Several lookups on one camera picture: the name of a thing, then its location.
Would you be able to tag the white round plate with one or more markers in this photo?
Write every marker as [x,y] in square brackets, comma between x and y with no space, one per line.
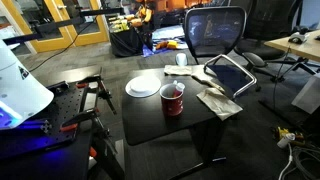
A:
[143,86]

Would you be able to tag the black orange bar clamp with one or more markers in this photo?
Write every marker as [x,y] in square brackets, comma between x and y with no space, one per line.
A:
[96,87]
[85,116]

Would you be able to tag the red white-lined mug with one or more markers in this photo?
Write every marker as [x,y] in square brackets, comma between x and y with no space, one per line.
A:
[172,105]

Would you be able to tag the beige crumpled cloth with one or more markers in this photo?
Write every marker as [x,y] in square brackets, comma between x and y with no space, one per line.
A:
[178,70]

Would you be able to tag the yellow green items pile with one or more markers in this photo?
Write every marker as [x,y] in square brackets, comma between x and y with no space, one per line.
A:
[120,25]

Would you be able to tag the orange yellow floor objects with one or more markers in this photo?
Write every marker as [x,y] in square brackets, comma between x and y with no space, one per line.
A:
[166,44]

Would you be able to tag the black horizontal rail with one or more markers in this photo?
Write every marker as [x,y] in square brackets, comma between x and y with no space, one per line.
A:
[66,21]

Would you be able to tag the black mesh office chair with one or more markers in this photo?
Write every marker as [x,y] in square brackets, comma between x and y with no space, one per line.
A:
[215,33]

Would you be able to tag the yellow black tool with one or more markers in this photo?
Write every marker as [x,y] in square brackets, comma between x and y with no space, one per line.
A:
[282,131]

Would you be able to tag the white flat board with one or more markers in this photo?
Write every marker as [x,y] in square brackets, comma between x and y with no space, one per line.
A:
[308,95]

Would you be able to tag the light wooden desk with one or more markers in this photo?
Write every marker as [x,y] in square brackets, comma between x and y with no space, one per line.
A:
[300,47]

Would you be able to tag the yellow framed glass door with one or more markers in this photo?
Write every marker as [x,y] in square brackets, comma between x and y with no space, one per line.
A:
[23,30]
[83,38]

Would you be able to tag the black cloth covered table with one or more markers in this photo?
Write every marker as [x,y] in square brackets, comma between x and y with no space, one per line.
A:
[130,41]

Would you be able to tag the orange pink glue stick marker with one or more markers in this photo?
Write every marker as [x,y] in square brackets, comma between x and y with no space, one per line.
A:
[178,88]

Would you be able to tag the white rounded object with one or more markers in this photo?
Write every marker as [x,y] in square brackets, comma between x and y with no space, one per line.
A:
[181,59]

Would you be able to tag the crumpled brown paper napkin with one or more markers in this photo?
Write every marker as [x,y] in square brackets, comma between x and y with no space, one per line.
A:
[218,103]

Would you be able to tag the black white desk device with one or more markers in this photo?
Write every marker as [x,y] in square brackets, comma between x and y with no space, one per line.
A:
[297,37]

